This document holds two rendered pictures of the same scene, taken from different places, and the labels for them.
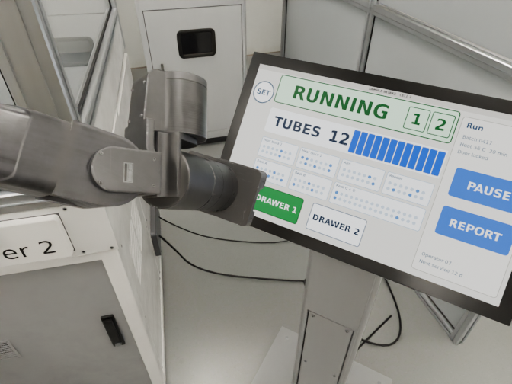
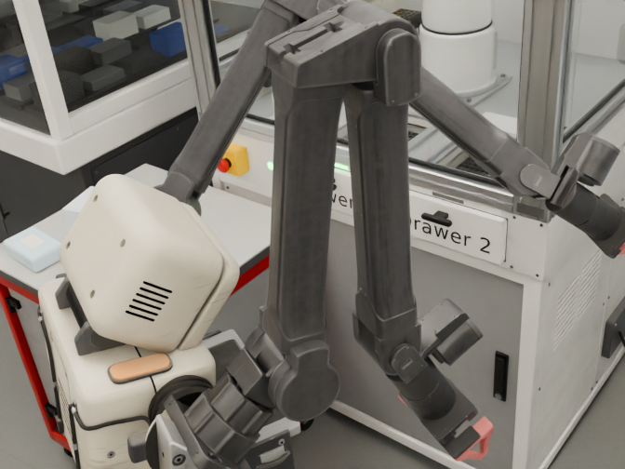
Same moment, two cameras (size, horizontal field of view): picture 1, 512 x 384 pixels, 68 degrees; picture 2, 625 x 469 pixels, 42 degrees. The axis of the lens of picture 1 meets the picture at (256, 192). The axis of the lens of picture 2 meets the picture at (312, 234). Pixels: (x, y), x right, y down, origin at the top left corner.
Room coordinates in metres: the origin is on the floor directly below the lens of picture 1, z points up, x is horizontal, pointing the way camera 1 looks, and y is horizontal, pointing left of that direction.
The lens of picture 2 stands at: (-0.64, -0.53, 1.87)
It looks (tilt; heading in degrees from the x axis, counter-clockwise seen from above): 33 degrees down; 54
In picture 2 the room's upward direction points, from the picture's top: 6 degrees counter-clockwise
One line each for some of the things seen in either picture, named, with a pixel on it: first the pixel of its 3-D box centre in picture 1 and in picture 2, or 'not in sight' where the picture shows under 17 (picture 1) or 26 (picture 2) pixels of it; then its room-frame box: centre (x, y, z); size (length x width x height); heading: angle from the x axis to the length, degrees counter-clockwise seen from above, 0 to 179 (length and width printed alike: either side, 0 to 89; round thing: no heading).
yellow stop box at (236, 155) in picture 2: not in sight; (232, 159); (0.36, 1.16, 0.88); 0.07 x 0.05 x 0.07; 102
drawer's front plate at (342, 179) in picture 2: not in sight; (334, 188); (0.45, 0.85, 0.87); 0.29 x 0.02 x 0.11; 102
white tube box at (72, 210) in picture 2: not in sight; (91, 207); (0.03, 1.38, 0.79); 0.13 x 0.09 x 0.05; 26
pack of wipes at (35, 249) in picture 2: not in sight; (34, 248); (-0.17, 1.31, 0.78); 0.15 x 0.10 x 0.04; 98
